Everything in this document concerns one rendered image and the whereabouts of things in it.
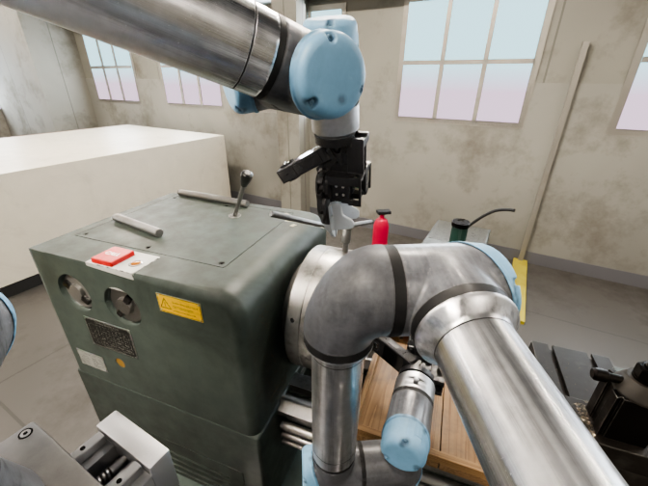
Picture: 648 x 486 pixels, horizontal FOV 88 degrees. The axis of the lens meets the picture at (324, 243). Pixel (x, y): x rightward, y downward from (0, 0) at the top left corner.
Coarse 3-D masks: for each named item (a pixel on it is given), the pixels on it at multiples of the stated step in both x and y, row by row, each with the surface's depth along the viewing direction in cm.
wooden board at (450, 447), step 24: (384, 360) 97; (384, 384) 89; (360, 408) 80; (384, 408) 83; (360, 432) 76; (432, 432) 77; (456, 432) 77; (432, 456) 71; (456, 456) 72; (480, 480) 69
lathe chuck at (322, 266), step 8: (336, 248) 85; (328, 256) 79; (336, 256) 79; (320, 264) 77; (328, 264) 77; (320, 272) 75; (312, 280) 74; (312, 288) 73; (304, 304) 73; (304, 312) 73; (304, 344) 74; (304, 352) 75; (304, 360) 77
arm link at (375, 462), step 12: (372, 444) 61; (372, 456) 59; (372, 468) 58; (384, 468) 58; (396, 468) 57; (420, 468) 58; (372, 480) 58; (384, 480) 58; (396, 480) 58; (408, 480) 58
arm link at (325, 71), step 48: (0, 0) 22; (48, 0) 22; (96, 0) 22; (144, 0) 23; (192, 0) 24; (240, 0) 27; (144, 48) 26; (192, 48) 26; (240, 48) 27; (288, 48) 29; (336, 48) 29; (288, 96) 31; (336, 96) 30
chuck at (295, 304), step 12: (312, 252) 81; (312, 264) 77; (300, 276) 76; (300, 288) 74; (300, 300) 73; (288, 312) 74; (300, 312) 73; (288, 324) 74; (288, 336) 74; (288, 348) 76; (300, 360) 78
